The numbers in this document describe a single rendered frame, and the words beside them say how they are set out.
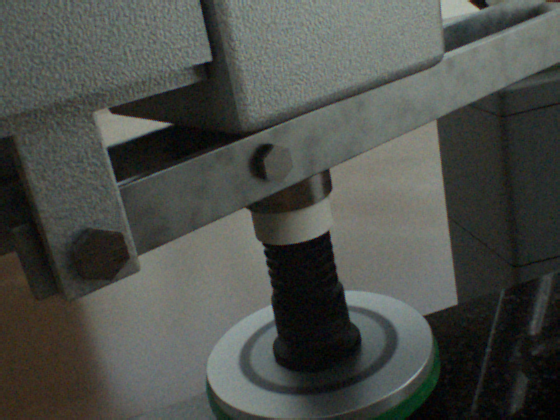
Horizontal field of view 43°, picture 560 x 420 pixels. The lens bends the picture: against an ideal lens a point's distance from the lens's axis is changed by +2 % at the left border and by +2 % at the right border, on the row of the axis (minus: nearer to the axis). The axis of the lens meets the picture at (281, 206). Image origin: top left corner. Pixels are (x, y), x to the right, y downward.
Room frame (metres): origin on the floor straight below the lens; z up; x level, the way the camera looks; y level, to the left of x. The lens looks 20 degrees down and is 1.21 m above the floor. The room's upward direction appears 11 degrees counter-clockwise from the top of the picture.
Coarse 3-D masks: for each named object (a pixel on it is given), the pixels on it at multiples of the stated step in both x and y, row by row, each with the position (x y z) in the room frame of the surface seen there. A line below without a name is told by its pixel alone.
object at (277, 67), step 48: (240, 0) 0.44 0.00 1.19; (288, 0) 0.46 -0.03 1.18; (336, 0) 0.48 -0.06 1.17; (384, 0) 0.50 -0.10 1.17; (432, 0) 0.53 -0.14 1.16; (240, 48) 0.43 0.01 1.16; (288, 48) 0.45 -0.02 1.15; (336, 48) 0.47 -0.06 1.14; (384, 48) 0.50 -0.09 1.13; (432, 48) 0.52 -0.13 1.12; (192, 96) 0.47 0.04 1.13; (240, 96) 0.43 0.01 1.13; (288, 96) 0.45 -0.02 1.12; (336, 96) 0.47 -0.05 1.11
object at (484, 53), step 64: (512, 0) 0.83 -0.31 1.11; (448, 64) 0.60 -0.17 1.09; (512, 64) 0.65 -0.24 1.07; (192, 128) 0.59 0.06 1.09; (320, 128) 0.52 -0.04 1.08; (384, 128) 0.56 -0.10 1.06; (0, 192) 0.50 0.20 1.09; (128, 192) 0.43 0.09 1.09; (192, 192) 0.46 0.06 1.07; (256, 192) 0.48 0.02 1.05; (128, 256) 0.39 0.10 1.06
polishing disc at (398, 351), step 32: (256, 320) 0.64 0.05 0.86; (352, 320) 0.60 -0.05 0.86; (384, 320) 0.59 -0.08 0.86; (416, 320) 0.58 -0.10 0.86; (224, 352) 0.59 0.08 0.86; (256, 352) 0.58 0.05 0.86; (384, 352) 0.54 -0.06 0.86; (416, 352) 0.53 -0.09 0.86; (224, 384) 0.54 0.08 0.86; (256, 384) 0.53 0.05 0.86; (288, 384) 0.52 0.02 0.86; (320, 384) 0.51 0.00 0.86; (352, 384) 0.50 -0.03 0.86; (384, 384) 0.49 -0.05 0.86; (416, 384) 0.50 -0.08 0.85; (256, 416) 0.49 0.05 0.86; (288, 416) 0.48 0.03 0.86; (320, 416) 0.47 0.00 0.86; (352, 416) 0.47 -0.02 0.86
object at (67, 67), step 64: (0, 0) 0.37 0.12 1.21; (64, 0) 0.39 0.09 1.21; (128, 0) 0.41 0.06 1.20; (192, 0) 0.43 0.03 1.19; (0, 64) 0.37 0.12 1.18; (64, 64) 0.38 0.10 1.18; (128, 64) 0.40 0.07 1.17; (192, 64) 0.43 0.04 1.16; (0, 128) 0.37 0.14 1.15; (64, 128) 0.39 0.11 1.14; (64, 192) 0.39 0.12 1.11; (64, 256) 0.38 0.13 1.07
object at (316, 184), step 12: (192, 132) 0.58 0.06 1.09; (204, 132) 0.58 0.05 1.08; (180, 144) 0.57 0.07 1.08; (192, 144) 0.57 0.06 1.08; (204, 144) 0.57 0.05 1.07; (216, 144) 0.58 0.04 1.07; (180, 156) 0.57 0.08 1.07; (312, 180) 0.54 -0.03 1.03; (324, 180) 0.55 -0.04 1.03; (288, 192) 0.53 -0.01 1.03; (300, 192) 0.53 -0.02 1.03; (312, 192) 0.54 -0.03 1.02; (324, 192) 0.55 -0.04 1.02; (252, 204) 0.55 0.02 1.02; (264, 204) 0.54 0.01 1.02; (276, 204) 0.53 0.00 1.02; (288, 204) 0.53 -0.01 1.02; (300, 204) 0.53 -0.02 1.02; (312, 204) 0.54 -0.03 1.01
